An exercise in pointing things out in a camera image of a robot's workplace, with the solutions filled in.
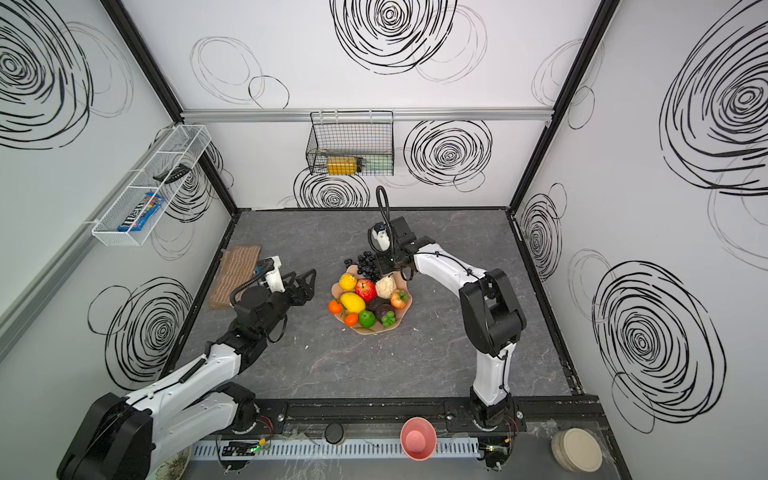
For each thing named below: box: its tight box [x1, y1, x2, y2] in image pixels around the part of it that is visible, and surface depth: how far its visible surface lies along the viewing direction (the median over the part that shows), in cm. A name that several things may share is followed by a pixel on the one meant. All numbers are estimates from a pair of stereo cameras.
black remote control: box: [152, 163, 192, 184], surface depth 82 cm
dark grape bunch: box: [344, 251, 381, 281], surface depth 96 cm
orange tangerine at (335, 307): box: [328, 300, 343, 314], surface depth 86 cm
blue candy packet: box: [117, 192, 166, 232], surface depth 72 cm
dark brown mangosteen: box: [377, 303, 396, 327], surface depth 84 cm
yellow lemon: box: [340, 292, 366, 313], surface depth 88 cm
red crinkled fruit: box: [355, 279, 377, 302], surface depth 93 cm
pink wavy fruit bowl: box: [331, 265, 413, 335], surface depth 89 cm
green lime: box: [359, 310, 377, 329], surface depth 86 cm
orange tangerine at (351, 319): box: [345, 312, 359, 327], surface depth 85 cm
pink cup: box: [400, 416, 437, 462], surface depth 71 cm
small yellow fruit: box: [339, 273, 357, 291], surface depth 93 cm
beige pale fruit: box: [375, 272, 397, 299], surface depth 91 cm
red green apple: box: [390, 289, 410, 310], surface depth 88 cm
